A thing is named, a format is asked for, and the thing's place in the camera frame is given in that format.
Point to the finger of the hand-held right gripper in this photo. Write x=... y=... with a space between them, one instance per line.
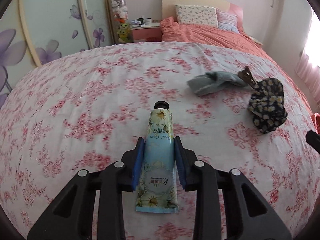
x=313 y=141

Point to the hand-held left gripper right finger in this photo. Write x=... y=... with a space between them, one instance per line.
x=179 y=162

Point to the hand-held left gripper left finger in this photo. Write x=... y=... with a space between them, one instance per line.
x=139 y=162

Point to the floral hand cream tube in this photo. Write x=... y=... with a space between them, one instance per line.
x=157 y=160

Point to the orange plastic basket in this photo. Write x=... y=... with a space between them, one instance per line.
x=317 y=122

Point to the black floral scrunchie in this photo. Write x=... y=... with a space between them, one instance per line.
x=268 y=107

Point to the pink curtain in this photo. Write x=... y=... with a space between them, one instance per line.
x=311 y=67

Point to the grey sock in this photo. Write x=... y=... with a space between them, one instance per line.
x=215 y=82

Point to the brown hair claw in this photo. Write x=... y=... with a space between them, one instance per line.
x=247 y=77

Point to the pink nightstand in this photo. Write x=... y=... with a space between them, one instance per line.
x=146 y=33

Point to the orange duvet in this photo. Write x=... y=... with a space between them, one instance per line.
x=220 y=35

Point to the ceramic mug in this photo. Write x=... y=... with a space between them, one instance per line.
x=140 y=20
x=148 y=20

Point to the striped pillow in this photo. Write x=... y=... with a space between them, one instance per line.
x=227 y=21

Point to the floral pillow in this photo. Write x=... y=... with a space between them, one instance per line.
x=196 y=15

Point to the plush toy display tube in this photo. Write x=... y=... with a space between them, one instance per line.
x=121 y=12

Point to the flower print wardrobe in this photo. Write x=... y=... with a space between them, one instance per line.
x=50 y=30

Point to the bed headboard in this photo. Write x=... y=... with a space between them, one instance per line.
x=170 y=2

